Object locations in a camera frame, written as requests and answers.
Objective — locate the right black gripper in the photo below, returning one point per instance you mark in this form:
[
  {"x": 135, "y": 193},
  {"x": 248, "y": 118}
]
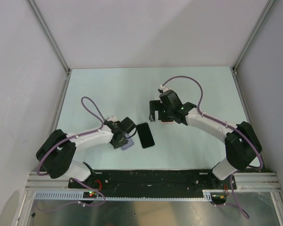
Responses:
[{"x": 154, "y": 105}]

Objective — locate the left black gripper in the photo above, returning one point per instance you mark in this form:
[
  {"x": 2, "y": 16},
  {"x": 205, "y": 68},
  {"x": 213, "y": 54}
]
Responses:
[{"x": 116, "y": 145}]

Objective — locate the translucent purple phone case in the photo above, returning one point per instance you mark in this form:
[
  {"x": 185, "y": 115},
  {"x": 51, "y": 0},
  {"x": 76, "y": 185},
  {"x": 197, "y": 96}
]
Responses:
[{"x": 129, "y": 144}]

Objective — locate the pink phone case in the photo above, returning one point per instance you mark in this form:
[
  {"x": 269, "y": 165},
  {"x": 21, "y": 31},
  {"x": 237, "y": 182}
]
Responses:
[{"x": 170, "y": 121}]

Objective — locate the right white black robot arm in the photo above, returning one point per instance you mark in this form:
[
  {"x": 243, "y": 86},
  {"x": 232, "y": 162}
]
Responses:
[{"x": 241, "y": 143}]

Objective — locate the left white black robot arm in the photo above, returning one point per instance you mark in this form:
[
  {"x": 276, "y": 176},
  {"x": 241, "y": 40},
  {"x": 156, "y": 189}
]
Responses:
[{"x": 56, "y": 155}]

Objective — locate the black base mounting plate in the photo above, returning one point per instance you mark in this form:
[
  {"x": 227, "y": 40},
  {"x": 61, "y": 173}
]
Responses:
[{"x": 157, "y": 183}]

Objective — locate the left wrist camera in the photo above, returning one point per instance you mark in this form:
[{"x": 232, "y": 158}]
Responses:
[{"x": 112, "y": 118}]

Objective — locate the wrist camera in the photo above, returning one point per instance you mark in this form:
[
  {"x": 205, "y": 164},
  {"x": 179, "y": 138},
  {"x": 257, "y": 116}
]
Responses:
[
  {"x": 163, "y": 89},
  {"x": 112, "y": 118}
]

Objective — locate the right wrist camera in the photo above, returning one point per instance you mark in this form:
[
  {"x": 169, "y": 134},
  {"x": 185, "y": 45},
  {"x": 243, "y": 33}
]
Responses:
[{"x": 163, "y": 89}]

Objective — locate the grey slotted cable duct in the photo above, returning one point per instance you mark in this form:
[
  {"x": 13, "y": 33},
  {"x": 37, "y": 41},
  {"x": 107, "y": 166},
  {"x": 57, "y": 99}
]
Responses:
[{"x": 85, "y": 195}]

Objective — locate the left aluminium frame post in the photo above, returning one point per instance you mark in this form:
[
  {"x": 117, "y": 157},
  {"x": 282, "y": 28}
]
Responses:
[{"x": 48, "y": 34}]

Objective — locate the aluminium frame post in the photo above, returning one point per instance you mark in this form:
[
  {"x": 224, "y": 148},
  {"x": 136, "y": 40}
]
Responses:
[
  {"x": 48, "y": 34},
  {"x": 261, "y": 21}
]

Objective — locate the right aluminium frame post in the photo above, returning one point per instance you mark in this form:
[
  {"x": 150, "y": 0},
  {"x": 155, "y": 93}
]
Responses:
[{"x": 261, "y": 21}]

